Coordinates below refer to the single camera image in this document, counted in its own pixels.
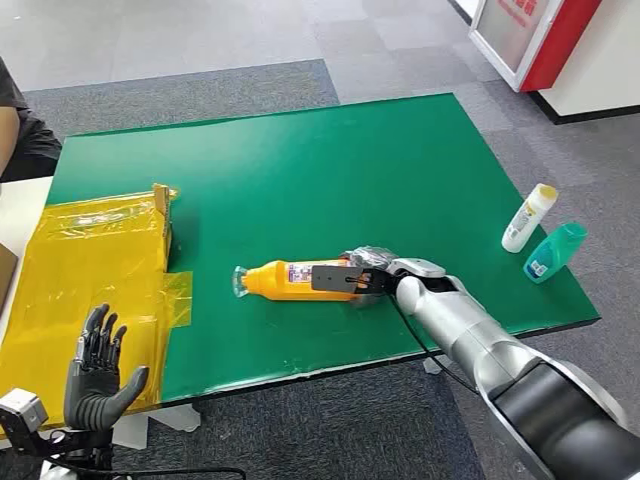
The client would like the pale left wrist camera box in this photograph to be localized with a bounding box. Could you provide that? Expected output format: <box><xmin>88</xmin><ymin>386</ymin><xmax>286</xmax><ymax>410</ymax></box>
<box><xmin>0</xmin><ymin>388</ymin><xmax>50</xmax><ymax>433</ymax></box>

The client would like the white bottle with yellow cap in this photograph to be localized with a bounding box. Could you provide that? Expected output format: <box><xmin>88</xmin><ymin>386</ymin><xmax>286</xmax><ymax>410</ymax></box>
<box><xmin>501</xmin><ymin>183</ymin><xmax>558</xmax><ymax>254</ymax></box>

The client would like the yellow plastic wrapped box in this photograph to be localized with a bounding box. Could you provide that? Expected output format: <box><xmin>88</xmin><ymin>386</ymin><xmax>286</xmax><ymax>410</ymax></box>
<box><xmin>0</xmin><ymin>183</ymin><xmax>194</xmax><ymax>435</ymax></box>

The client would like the red and white cabinet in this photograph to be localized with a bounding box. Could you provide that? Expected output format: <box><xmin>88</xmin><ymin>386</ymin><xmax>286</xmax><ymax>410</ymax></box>
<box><xmin>468</xmin><ymin>0</ymin><xmax>604</xmax><ymax>94</ymax></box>

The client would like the orange bottle with clear cap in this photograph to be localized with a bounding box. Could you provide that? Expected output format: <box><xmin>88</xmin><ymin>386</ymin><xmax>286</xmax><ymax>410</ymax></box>
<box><xmin>232</xmin><ymin>258</ymin><xmax>362</xmax><ymax>303</ymax></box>

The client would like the white table foot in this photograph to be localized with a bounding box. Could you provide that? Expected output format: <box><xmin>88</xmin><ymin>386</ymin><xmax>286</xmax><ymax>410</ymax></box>
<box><xmin>112</xmin><ymin>403</ymin><xmax>202</xmax><ymax>452</ymax></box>
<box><xmin>422</xmin><ymin>353</ymin><xmax>452</xmax><ymax>376</ymax></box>

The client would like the green table mat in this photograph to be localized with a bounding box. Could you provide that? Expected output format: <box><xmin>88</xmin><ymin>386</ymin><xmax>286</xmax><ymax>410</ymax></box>
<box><xmin>45</xmin><ymin>92</ymin><xmax>601</xmax><ymax>404</ymax></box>

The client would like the white cabinet with black base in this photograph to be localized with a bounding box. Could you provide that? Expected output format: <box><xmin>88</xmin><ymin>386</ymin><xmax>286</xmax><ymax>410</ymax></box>
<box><xmin>530</xmin><ymin>0</ymin><xmax>640</xmax><ymax>126</ymax></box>

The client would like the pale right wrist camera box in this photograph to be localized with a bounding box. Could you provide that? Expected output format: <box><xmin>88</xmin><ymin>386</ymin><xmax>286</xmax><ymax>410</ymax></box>
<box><xmin>387</xmin><ymin>257</ymin><xmax>447</xmax><ymax>280</ymax></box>

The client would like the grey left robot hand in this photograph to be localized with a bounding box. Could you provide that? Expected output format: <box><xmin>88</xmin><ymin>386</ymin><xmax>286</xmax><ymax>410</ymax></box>
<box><xmin>63</xmin><ymin>303</ymin><xmax>150</xmax><ymax>433</ymax></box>

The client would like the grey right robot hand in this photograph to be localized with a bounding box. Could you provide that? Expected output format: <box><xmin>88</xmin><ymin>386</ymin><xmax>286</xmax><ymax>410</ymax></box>
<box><xmin>310</xmin><ymin>245</ymin><xmax>401</xmax><ymax>310</ymax></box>

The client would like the teal plastic bottle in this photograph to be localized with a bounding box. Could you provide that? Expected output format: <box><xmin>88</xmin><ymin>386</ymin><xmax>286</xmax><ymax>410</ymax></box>
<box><xmin>523</xmin><ymin>222</ymin><xmax>589</xmax><ymax>285</ymax></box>

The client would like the brown cardboard piece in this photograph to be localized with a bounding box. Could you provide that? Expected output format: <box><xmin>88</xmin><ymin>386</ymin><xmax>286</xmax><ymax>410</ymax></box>
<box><xmin>0</xmin><ymin>243</ymin><xmax>20</xmax><ymax>314</ymax></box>

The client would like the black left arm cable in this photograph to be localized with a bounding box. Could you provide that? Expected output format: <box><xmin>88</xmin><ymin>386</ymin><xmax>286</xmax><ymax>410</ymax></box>
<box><xmin>47</xmin><ymin>457</ymin><xmax>247</xmax><ymax>480</ymax></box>

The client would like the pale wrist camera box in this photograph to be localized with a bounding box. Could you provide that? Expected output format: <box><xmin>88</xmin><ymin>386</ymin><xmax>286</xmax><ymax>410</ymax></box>
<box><xmin>0</xmin><ymin>388</ymin><xmax>50</xmax><ymax>433</ymax></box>
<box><xmin>387</xmin><ymin>257</ymin><xmax>447</xmax><ymax>280</ymax></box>

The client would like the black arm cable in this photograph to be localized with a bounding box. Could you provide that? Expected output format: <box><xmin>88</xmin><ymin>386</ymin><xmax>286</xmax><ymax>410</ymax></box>
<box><xmin>389</xmin><ymin>293</ymin><xmax>482</xmax><ymax>397</ymax></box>
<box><xmin>47</xmin><ymin>457</ymin><xmax>247</xmax><ymax>480</ymax></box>

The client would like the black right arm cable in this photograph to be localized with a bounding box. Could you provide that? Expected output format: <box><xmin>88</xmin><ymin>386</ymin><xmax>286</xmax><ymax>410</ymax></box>
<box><xmin>389</xmin><ymin>293</ymin><xmax>482</xmax><ymax>397</ymax></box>

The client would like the person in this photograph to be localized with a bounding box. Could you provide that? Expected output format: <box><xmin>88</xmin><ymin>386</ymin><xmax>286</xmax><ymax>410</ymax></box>
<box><xmin>0</xmin><ymin>56</ymin><xmax>63</xmax><ymax>184</ymax></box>

